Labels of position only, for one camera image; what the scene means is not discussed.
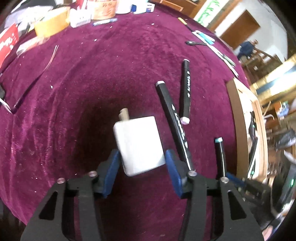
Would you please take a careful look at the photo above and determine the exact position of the black marker grey cap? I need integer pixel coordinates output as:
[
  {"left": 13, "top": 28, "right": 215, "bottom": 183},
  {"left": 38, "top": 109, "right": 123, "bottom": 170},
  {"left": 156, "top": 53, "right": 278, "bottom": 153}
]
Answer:
[{"left": 156, "top": 81, "right": 195, "bottom": 171}]

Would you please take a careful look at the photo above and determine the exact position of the white charger block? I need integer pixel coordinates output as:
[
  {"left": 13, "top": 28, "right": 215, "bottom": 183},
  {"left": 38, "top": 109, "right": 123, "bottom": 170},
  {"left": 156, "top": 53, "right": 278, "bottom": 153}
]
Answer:
[{"left": 113, "top": 108, "right": 165, "bottom": 177}]

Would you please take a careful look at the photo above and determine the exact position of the cardboard tray box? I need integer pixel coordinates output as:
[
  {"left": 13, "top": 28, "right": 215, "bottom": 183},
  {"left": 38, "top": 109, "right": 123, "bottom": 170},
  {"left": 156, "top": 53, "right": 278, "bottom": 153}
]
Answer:
[{"left": 226, "top": 78, "right": 268, "bottom": 182}]

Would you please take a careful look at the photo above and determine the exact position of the white small carton box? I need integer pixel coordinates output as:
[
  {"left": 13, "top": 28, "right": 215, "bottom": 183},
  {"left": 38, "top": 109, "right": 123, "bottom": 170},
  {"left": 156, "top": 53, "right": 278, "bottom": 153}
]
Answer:
[{"left": 69, "top": 9, "right": 91, "bottom": 28}]

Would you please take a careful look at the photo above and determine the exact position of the person in blue jacket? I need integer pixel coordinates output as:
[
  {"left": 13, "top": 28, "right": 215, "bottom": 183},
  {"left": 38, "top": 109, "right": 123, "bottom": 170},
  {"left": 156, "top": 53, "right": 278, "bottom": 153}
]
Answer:
[{"left": 237, "top": 40, "right": 258, "bottom": 60}]

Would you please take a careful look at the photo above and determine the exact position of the black pen on table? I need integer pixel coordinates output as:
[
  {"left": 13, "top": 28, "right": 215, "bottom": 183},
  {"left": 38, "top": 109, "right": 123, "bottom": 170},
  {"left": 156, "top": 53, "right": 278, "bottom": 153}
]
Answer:
[{"left": 185, "top": 41, "right": 207, "bottom": 46}]

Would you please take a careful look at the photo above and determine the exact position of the white cylindrical jar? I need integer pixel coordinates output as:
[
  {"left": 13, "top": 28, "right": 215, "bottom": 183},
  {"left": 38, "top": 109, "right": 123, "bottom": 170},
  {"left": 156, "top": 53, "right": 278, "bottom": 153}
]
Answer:
[{"left": 115, "top": 0, "right": 132, "bottom": 14}]

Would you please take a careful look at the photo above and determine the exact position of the green pen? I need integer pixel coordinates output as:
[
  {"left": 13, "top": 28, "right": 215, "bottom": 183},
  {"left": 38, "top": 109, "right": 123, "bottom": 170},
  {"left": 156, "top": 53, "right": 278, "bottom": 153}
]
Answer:
[{"left": 221, "top": 54, "right": 236, "bottom": 67}]

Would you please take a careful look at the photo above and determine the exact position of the black marker pink cap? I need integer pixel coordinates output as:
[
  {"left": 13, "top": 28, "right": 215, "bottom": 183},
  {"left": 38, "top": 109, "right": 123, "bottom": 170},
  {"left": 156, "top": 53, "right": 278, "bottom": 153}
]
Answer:
[{"left": 179, "top": 59, "right": 191, "bottom": 125}]

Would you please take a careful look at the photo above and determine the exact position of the clear plastic case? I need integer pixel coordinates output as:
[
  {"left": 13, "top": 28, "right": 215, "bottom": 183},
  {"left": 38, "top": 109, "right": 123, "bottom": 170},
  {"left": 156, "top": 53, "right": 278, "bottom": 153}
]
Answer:
[{"left": 16, "top": 36, "right": 49, "bottom": 56}]

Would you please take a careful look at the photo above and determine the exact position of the blue whiteboard marker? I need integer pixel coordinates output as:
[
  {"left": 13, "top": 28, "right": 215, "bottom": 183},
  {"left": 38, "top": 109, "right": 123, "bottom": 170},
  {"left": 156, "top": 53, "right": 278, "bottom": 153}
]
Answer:
[{"left": 93, "top": 18, "right": 117, "bottom": 26}]

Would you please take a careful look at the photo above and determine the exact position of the black marker blue cap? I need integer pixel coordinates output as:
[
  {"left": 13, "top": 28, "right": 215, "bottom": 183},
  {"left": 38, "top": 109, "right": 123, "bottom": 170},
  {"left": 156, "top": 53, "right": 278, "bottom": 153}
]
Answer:
[{"left": 215, "top": 137, "right": 227, "bottom": 178}]

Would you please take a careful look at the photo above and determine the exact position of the brown packing tape roll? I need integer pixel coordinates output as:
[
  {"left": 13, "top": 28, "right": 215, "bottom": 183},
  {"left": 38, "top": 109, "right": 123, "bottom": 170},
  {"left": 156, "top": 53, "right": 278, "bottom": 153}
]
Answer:
[{"left": 34, "top": 6, "right": 71, "bottom": 38}]

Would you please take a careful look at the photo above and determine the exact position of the blue white pen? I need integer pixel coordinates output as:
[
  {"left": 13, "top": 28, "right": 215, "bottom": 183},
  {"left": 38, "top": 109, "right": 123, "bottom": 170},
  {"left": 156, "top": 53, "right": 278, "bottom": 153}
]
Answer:
[{"left": 195, "top": 30, "right": 215, "bottom": 45}]

